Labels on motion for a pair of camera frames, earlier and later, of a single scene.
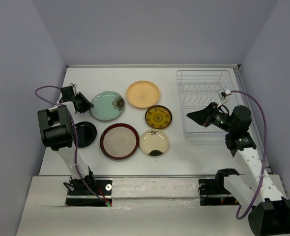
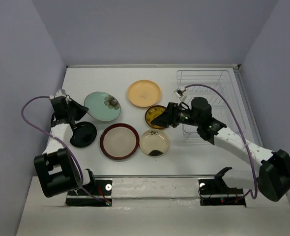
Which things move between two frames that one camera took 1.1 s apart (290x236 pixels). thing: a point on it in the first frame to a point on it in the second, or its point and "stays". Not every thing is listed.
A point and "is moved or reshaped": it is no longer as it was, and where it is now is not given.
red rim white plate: [119, 141] stays
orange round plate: [143, 94] stays
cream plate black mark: [154, 142] stays
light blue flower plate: [108, 105] is moved or reshaped
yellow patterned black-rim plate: [159, 116] stays
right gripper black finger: [201, 116] to [162, 120]
